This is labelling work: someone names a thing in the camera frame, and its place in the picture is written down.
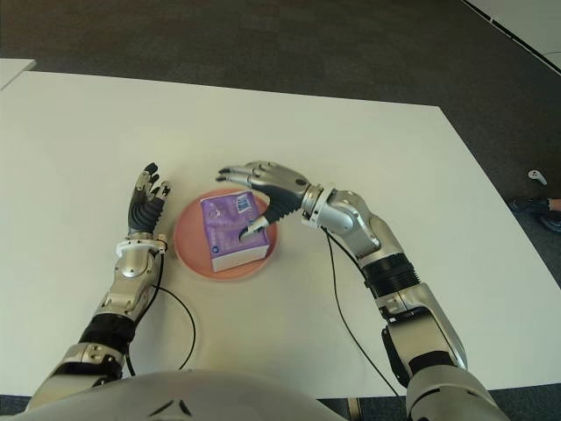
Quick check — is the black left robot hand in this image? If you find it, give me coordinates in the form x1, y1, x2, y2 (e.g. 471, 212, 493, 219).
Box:
126, 162, 172, 241

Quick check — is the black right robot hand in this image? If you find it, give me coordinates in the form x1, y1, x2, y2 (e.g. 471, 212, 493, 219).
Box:
214, 161, 313, 241

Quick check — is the purple tissue paper pack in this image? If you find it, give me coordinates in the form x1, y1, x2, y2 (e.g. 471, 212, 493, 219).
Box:
199, 191, 269, 273

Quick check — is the pink round plate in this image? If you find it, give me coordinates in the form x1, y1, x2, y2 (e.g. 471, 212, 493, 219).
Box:
173, 189, 281, 282

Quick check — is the grey robot torso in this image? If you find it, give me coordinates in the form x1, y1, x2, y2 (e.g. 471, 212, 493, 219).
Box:
0, 369, 341, 421

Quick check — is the white neighbouring table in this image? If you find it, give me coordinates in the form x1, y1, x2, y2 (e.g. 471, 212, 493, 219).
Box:
0, 58, 36, 91

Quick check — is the dark shoe of person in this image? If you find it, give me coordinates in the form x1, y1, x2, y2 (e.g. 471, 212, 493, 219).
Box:
510, 196, 561, 232

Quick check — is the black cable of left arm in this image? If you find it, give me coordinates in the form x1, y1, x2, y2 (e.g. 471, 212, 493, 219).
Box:
124, 252, 197, 378

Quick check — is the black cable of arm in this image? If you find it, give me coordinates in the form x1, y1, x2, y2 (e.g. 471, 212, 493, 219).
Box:
124, 252, 197, 378
322, 225, 402, 398

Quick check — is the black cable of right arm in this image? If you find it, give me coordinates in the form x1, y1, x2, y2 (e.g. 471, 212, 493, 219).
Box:
322, 225, 402, 398

